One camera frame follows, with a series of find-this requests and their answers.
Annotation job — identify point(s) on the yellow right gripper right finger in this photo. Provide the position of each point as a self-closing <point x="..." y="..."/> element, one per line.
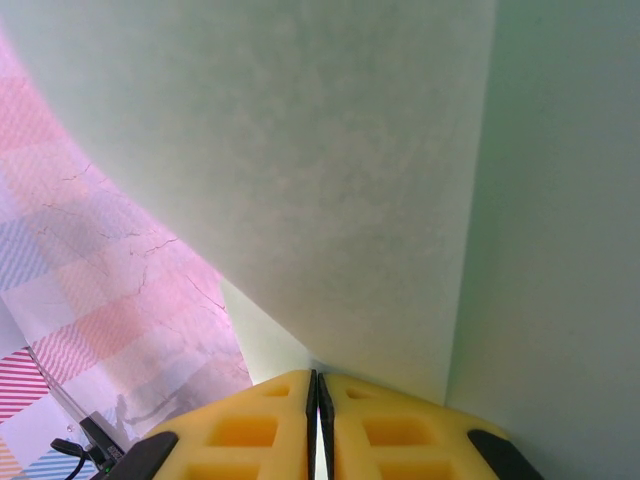
<point x="400" y="450"/>

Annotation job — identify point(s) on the light green paper sheet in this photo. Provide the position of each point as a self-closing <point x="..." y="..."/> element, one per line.
<point x="350" y="175"/>

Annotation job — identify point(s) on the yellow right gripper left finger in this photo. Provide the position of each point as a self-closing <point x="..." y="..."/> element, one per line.
<point x="250" y="450"/>

